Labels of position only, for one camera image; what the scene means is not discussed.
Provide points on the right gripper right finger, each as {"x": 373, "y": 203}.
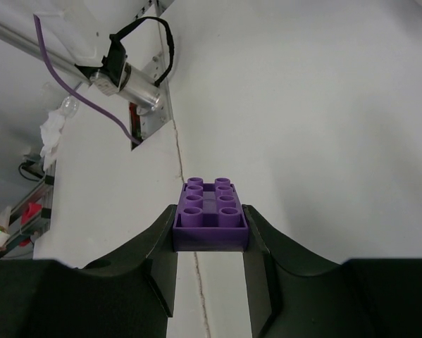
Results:
{"x": 294, "y": 292}

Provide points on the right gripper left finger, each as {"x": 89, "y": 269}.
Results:
{"x": 129, "y": 292}

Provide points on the purple curved lego piece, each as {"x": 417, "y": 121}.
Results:
{"x": 209, "y": 217}

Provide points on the white crumpled cloth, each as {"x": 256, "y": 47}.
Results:
{"x": 51, "y": 131}

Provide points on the aluminium frame rail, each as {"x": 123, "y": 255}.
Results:
{"x": 27, "y": 95}

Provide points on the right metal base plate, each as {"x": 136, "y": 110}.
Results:
{"x": 159, "y": 112}

